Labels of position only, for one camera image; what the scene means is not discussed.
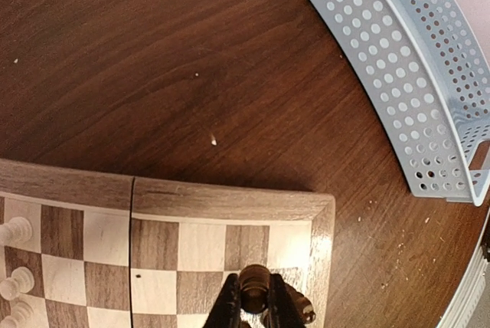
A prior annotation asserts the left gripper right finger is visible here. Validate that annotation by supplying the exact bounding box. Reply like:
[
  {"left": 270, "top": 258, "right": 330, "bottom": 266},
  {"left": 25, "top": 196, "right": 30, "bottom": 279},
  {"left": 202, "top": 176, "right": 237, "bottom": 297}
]
[{"left": 266, "top": 274, "right": 305, "bottom": 328}]

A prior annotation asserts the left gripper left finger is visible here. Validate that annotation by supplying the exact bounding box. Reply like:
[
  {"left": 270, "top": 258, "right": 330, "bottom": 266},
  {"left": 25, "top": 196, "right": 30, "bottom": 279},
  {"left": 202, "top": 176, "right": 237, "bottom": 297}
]
[{"left": 204, "top": 273, "right": 241, "bottom": 328}]

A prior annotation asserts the eleventh dark chess piece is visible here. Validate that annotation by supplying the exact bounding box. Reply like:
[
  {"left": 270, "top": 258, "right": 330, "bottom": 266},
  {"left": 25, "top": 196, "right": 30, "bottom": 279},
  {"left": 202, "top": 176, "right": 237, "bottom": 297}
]
[{"left": 239, "top": 264, "right": 270, "bottom": 314}]

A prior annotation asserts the wooden chess board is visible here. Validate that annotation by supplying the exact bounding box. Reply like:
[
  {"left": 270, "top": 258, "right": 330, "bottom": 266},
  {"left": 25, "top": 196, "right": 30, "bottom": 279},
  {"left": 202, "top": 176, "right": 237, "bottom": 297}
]
[{"left": 1, "top": 160, "right": 335, "bottom": 327}]

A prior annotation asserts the light blue plastic basket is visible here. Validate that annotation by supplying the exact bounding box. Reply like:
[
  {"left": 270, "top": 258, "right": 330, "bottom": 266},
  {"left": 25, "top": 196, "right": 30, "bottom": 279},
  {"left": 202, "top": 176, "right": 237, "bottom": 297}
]
[{"left": 309, "top": 0, "right": 489, "bottom": 206}]

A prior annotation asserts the row of white chess pieces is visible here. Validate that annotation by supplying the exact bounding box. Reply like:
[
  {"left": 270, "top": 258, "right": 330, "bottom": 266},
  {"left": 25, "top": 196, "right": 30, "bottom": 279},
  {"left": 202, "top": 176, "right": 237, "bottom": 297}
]
[{"left": 0, "top": 216, "right": 35, "bottom": 328}]

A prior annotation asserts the front aluminium rail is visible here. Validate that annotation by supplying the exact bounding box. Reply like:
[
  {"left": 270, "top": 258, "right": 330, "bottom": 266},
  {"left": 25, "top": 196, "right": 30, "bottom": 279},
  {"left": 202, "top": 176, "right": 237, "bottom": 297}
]
[{"left": 436, "top": 212, "right": 489, "bottom": 328}]

